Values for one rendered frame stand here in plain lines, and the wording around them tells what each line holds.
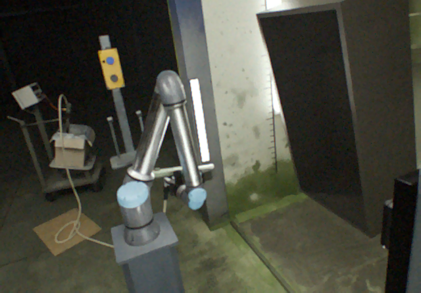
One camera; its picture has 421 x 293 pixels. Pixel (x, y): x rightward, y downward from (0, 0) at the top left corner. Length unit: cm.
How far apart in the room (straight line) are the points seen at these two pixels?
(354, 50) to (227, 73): 112
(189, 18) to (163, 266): 152
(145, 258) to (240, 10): 170
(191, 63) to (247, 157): 89
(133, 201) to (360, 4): 127
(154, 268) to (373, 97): 130
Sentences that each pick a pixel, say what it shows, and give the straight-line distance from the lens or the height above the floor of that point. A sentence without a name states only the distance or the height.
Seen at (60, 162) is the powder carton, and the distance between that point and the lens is 372.
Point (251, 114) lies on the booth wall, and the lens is 246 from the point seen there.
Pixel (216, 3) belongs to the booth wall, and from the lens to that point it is 228.
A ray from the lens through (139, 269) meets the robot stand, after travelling 168.
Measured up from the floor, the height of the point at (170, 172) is 76.
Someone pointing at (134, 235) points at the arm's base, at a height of 70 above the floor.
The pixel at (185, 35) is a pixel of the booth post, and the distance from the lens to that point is 219.
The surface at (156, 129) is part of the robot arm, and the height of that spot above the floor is 115.
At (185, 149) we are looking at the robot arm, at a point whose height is 106.
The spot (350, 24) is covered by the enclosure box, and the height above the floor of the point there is 155.
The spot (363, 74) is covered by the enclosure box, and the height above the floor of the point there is 134.
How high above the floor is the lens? 162
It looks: 20 degrees down
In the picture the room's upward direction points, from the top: 8 degrees counter-clockwise
